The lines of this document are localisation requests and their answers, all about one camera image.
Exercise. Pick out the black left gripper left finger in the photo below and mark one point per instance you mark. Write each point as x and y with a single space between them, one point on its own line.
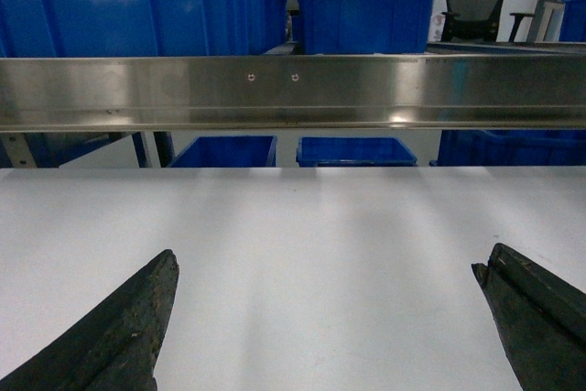
116 345

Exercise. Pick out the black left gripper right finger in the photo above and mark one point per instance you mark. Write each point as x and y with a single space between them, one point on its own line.
540 319

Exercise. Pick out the large blue bin on shelf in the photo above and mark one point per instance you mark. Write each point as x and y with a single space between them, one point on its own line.
140 28

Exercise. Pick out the blue bin below right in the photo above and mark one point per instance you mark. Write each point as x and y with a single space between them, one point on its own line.
507 148

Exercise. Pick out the blue bin below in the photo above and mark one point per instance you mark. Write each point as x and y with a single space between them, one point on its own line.
228 152
507 148
322 151

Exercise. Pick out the blue bin below left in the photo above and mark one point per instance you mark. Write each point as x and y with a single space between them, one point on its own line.
228 152

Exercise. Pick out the blue bin below middle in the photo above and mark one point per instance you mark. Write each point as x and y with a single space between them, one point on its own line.
322 151

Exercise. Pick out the blue bin far right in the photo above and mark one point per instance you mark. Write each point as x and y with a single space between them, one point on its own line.
573 22

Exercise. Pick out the stainless steel shelf rail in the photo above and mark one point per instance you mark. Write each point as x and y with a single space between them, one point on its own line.
451 90

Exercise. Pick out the blue bin behind rail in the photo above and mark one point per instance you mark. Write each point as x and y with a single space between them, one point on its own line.
364 26

